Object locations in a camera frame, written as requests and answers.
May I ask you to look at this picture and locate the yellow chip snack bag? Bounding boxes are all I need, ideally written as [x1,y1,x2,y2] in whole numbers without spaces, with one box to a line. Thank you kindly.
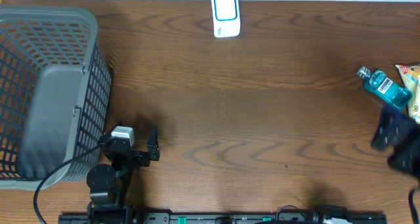
[396,64,420,124]

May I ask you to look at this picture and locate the blue mouthwash bottle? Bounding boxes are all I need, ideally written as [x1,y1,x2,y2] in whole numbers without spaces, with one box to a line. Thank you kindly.
[357,66,412,110]

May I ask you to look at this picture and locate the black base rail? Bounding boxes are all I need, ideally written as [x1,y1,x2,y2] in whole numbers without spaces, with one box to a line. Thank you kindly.
[58,205,387,224]

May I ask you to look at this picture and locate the white barcode scanner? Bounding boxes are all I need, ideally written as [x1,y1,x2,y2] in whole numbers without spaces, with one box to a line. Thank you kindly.
[211,0,241,38]

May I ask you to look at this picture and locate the grey plastic lattice basket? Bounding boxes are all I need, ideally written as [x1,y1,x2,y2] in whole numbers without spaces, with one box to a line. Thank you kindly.
[1,5,112,190]

